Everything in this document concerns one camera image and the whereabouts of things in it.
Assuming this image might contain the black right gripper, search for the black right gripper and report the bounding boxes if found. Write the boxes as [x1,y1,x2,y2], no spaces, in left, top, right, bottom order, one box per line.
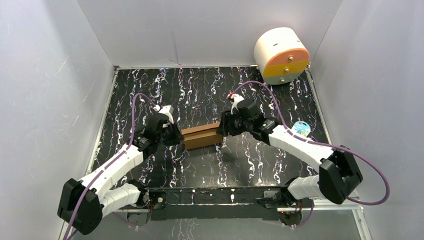
[215,109,253,138]

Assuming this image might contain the brown cardboard box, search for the brown cardboard box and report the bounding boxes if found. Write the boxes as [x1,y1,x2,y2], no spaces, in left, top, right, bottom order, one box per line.
[181,122,224,150]

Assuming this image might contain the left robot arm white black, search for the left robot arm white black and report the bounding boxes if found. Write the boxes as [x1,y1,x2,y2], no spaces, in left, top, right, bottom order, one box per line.
[57,105,184,235]

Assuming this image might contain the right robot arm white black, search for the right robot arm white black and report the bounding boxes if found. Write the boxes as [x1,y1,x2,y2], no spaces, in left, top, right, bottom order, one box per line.
[216,99,363,207]

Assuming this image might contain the small blue white packet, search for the small blue white packet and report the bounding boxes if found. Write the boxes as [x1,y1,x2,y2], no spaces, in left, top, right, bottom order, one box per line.
[291,120,311,137]

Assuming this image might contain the white cylinder orange yellow face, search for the white cylinder orange yellow face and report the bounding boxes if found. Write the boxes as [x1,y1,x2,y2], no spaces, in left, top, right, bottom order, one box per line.
[253,27,310,85]

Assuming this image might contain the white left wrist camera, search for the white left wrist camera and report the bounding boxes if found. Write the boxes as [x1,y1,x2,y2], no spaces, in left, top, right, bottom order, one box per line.
[153,104,175,124]

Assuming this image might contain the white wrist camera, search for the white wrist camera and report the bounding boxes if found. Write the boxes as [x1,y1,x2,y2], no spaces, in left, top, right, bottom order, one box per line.
[153,104,175,124]
[227,92,244,115]

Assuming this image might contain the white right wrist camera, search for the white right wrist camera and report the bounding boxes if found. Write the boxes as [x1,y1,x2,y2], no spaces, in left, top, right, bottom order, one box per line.
[227,92,244,115]

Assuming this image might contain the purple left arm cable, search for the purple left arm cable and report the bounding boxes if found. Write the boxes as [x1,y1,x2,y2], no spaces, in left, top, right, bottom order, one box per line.
[62,93,160,240]

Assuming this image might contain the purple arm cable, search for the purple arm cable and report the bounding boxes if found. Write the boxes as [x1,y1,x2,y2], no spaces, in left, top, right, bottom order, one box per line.
[230,80,391,229]
[62,93,160,240]

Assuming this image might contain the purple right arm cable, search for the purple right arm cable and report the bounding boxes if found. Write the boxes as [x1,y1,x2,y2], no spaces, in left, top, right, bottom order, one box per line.
[230,80,391,229]

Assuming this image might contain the aluminium front rail frame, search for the aluminium front rail frame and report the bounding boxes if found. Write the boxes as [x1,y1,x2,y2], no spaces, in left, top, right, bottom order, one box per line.
[59,187,372,240]

